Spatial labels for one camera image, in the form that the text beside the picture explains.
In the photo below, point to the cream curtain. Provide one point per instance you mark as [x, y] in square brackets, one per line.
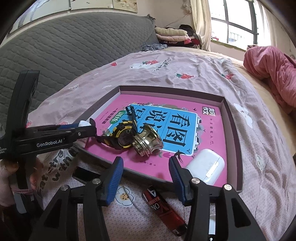
[202, 21]

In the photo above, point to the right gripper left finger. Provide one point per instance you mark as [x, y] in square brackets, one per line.
[59, 220]

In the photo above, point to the grey quilted headboard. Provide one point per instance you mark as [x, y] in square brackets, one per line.
[65, 48]

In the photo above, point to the window with dark frame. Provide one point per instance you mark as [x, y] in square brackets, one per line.
[239, 23]

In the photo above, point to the folded clothes pile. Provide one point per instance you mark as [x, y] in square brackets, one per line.
[184, 36]

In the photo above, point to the pink crumpled quilt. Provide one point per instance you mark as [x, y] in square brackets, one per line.
[277, 70]

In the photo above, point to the red black lighter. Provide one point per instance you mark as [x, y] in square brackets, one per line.
[173, 221]

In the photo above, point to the dark patterned cloth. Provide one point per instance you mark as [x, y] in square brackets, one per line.
[154, 47]

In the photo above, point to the brass door knob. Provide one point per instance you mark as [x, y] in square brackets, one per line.
[147, 141]

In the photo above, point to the pink and blue book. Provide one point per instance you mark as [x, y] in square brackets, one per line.
[185, 127]

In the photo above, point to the person's left hand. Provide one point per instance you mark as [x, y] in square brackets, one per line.
[7, 169]

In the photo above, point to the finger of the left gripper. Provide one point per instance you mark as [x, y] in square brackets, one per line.
[51, 130]
[90, 130]

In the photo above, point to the dark cardboard box tray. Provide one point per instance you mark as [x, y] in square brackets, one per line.
[234, 160]

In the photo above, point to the white earbuds case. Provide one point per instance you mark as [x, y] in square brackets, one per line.
[206, 166]

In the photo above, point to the pink printed bed sheet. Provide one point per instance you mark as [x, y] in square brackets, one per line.
[268, 167]

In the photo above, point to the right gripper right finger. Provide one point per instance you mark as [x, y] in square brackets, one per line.
[233, 221]

